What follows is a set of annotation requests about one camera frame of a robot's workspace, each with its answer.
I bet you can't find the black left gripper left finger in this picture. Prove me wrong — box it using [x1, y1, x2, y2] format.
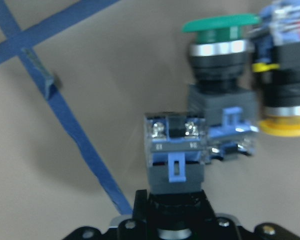
[109, 189, 148, 240]

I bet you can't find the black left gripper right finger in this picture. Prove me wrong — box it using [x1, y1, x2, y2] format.
[209, 213, 300, 240]

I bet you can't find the green push button switch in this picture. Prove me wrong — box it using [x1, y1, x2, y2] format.
[182, 13, 260, 164]

